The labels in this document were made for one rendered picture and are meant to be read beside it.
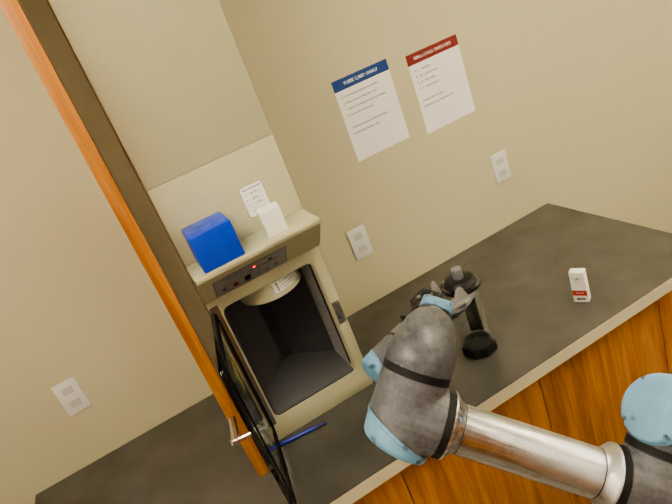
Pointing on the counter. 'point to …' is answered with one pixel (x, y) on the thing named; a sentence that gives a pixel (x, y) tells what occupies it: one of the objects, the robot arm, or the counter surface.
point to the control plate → (250, 271)
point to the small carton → (272, 219)
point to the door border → (251, 422)
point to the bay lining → (284, 327)
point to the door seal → (248, 411)
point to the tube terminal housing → (189, 199)
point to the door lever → (236, 432)
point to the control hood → (304, 239)
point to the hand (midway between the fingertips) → (460, 291)
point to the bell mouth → (273, 290)
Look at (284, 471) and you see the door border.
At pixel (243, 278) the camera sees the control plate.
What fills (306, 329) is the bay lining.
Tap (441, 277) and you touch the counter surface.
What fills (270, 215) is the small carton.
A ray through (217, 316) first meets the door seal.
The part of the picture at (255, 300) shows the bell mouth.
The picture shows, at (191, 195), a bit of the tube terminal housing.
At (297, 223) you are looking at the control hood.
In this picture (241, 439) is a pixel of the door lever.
